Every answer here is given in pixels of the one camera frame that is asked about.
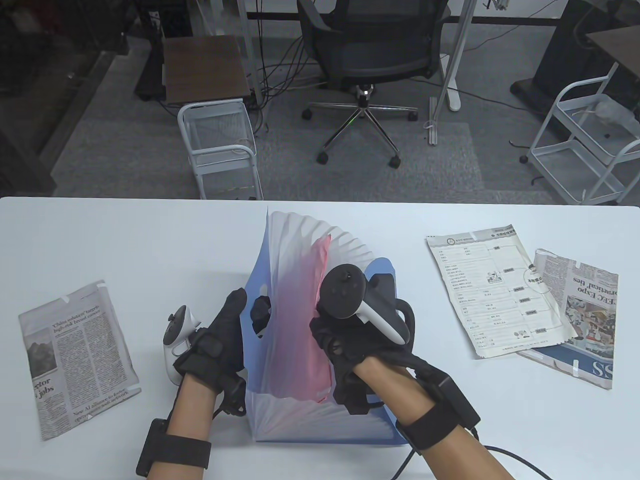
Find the person's left hand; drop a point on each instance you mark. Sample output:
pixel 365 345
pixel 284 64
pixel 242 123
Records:
pixel 217 345

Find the person's right hand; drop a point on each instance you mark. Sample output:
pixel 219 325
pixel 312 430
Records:
pixel 345 350

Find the pink paper material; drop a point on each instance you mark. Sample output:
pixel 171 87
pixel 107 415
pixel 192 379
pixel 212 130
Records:
pixel 300 340

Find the newspaper material with mountain photo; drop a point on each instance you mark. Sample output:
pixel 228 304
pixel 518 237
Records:
pixel 80 360

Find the printed flowchart paper material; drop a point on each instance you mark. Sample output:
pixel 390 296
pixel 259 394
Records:
pixel 495 295

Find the newspaper material with blue banner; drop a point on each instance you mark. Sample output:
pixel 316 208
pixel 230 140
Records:
pixel 595 310

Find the person's right forearm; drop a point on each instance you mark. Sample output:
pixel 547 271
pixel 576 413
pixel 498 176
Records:
pixel 400 395

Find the person's left forearm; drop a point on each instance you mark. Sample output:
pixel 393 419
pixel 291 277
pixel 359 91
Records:
pixel 192 410

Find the left white black controller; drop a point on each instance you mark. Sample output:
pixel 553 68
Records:
pixel 175 325

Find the white black controller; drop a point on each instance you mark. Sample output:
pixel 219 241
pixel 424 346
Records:
pixel 175 325
pixel 342 290

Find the right white black controller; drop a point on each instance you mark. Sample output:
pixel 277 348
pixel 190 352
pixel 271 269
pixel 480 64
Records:
pixel 342 290

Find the brown wooden side table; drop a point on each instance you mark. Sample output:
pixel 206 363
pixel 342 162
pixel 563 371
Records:
pixel 205 65

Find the black office chair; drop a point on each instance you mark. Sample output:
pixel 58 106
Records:
pixel 375 50

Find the clear plastic bag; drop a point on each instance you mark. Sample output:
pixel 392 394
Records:
pixel 615 115

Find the dark desk with brown top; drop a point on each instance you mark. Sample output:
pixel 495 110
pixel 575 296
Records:
pixel 560 50

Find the white desk frame leg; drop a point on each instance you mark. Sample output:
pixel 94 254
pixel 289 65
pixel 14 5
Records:
pixel 457 50

